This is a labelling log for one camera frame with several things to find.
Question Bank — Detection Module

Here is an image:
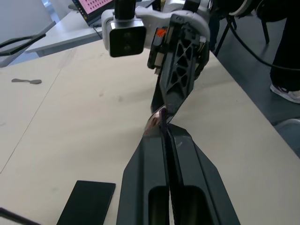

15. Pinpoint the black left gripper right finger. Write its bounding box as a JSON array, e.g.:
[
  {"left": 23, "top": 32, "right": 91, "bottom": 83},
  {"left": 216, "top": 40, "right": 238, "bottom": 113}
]
[{"left": 166, "top": 123, "right": 241, "bottom": 225}]

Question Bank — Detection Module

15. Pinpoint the finger of the black plain right gripper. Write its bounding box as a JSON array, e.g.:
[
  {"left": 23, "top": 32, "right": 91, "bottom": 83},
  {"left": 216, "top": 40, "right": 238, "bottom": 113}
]
[{"left": 150, "top": 76, "right": 165, "bottom": 111}]

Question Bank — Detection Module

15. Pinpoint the finger of the black lattice right gripper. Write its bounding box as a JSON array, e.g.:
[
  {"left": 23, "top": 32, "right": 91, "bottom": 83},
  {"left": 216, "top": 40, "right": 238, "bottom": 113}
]
[{"left": 158, "top": 14, "right": 205, "bottom": 124}]

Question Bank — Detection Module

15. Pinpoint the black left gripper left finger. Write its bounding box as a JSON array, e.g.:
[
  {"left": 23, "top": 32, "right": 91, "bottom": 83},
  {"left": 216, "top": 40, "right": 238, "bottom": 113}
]
[{"left": 116, "top": 126, "right": 171, "bottom": 225}]

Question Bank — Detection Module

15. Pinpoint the silver watch body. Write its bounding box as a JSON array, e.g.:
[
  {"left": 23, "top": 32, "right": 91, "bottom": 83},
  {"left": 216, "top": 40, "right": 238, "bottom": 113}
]
[{"left": 142, "top": 105, "right": 168, "bottom": 137}]

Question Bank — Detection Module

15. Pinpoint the black flat rectangular plate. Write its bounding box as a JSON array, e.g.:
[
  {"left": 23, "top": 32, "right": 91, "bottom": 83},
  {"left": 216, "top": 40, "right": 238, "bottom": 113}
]
[{"left": 56, "top": 180, "right": 117, "bottom": 225}]

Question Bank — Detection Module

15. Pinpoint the open laptop with pink screen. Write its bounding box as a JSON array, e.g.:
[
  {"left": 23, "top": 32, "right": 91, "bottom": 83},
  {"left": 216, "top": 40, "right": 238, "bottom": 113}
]
[{"left": 71, "top": 0, "right": 116, "bottom": 28}]

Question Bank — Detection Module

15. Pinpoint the grey side table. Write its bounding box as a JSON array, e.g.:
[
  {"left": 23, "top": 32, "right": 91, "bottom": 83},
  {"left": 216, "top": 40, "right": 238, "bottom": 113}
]
[{"left": 24, "top": 10, "right": 104, "bottom": 57}]

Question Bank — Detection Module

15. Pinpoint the grey chair seat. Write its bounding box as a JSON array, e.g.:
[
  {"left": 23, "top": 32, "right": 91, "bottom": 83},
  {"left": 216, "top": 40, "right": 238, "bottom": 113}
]
[{"left": 273, "top": 118, "right": 300, "bottom": 147}]

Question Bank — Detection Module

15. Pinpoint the black chair with thin legs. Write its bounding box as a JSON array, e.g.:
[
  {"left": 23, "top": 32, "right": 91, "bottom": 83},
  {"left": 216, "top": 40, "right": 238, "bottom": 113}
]
[{"left": 210, "top": 0, "right": 270, "bottom": 56}]

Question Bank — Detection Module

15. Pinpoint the white sneaker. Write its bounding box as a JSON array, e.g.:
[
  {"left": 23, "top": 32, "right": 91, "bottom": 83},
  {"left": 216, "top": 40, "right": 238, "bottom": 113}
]
[{"left": 270, "top": 83, "right": 300, "bottom": 104}]

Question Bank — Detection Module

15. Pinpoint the person's black trouser leg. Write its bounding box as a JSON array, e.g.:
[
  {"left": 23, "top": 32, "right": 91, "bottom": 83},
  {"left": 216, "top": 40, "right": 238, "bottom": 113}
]
[{"left": 269, "top": 0, "right": 300, "bottom": 92}]

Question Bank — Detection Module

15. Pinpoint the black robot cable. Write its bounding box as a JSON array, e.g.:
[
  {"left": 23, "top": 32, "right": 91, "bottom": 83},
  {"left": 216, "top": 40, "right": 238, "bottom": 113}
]
[{"left": 224, "top": 10, "right": 282, "bottom": 69}]

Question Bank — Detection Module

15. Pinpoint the black tubular chair frame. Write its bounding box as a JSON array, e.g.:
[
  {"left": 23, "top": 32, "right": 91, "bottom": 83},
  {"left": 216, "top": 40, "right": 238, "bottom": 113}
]
[{"left": 0, "top": 32, "right": 47, "bottom": 56}]

